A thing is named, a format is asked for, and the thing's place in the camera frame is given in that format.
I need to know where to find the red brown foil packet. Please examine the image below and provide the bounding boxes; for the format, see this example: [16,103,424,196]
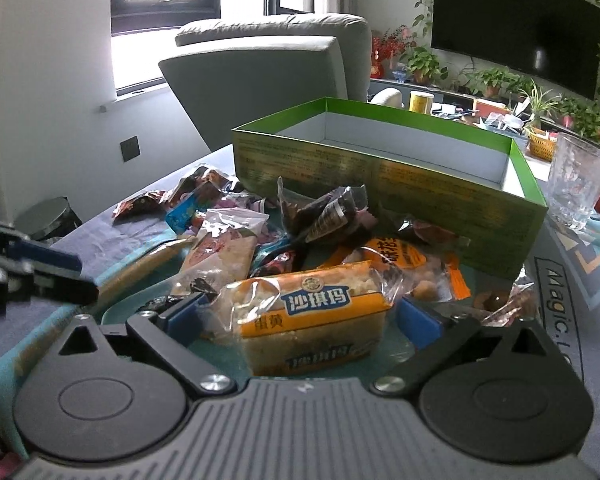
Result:
[112,191,166,223]

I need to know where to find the potted spider plant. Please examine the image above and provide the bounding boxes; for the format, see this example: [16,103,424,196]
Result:
[517,77,563,133]

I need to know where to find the dark red snack packet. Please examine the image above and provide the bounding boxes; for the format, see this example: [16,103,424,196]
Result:
[167,166,246,206]

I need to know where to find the red flower decoration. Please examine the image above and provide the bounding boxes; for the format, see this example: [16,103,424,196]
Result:
[371,27,413,78]

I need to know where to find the wicker basket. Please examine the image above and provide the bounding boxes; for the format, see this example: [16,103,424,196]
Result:
[527,127,558,161]

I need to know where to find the yellow label cake packet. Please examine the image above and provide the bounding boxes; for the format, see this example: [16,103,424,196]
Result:
[200,260,396,377]

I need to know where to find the small blue snack packet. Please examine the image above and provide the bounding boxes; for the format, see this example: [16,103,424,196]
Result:
[165,195,206,233]

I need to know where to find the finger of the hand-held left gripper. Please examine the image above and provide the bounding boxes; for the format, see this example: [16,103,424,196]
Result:
[0,262,100,316]
[0,222,83,275]

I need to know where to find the maroon snack packet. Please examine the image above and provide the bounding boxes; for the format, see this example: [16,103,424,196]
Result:
[395,215,461,248]

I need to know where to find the white plush cushion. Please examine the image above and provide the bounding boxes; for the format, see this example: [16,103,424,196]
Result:
[369,87,406,109]

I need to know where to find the orange box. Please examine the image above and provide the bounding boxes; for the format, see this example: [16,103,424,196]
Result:
[472,100,511,118]

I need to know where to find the black wall television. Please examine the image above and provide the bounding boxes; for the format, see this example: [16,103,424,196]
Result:
[431,0,600,101]

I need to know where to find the dark framed window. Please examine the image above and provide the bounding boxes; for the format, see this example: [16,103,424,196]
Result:
[111,0,341,98]

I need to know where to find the clear packet of brown nuts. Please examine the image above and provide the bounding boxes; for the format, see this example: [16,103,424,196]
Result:
[472,267,538,326]

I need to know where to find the clear glass mug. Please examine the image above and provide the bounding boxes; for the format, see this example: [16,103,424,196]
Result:
[546,134,600,233]

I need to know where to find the black cone snack packet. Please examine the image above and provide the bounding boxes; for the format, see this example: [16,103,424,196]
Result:
[277,176,376,246]

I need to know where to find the potted green plant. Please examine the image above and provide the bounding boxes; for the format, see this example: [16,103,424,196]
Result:
[557,96,600,143]
[400,46,448,86]
[462,66,521,100]

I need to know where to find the black round trash bin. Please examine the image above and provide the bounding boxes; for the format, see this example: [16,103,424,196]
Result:
[12,196,83,247]

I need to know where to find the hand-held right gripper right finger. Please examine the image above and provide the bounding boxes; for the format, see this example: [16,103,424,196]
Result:
[372,296,573,401]

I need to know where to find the dark television cabinet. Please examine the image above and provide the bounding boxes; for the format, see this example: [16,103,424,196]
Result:
[370,77,600,153]

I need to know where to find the green cardboard box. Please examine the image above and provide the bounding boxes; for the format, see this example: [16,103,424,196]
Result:
[231,96,549,279]

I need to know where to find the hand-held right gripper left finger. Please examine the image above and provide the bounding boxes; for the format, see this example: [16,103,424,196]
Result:
[55,294,235,401]

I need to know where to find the grey armchair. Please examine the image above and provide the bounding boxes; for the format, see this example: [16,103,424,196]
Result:
[158,12,372,153]

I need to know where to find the orange printed snack packet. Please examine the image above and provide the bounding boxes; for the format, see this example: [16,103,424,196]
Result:
[325,237,428,281]

